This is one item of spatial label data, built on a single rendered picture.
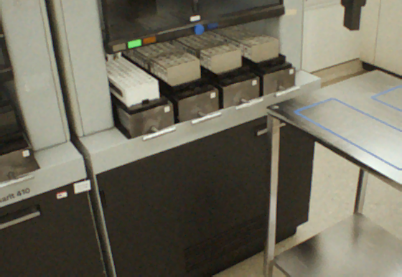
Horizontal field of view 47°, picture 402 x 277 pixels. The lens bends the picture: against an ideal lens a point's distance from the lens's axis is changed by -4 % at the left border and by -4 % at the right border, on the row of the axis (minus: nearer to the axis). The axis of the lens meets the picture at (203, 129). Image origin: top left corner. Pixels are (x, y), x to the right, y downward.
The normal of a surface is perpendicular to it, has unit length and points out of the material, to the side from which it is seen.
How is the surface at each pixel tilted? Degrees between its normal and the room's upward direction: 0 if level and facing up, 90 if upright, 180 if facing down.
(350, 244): 0
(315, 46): 90
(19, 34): 90
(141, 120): 90
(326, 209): 0
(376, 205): 0
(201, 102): 90
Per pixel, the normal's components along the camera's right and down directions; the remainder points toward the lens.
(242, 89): 0.53, 0.38
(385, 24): -0.85, 0.29
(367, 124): -0.04, -0.88
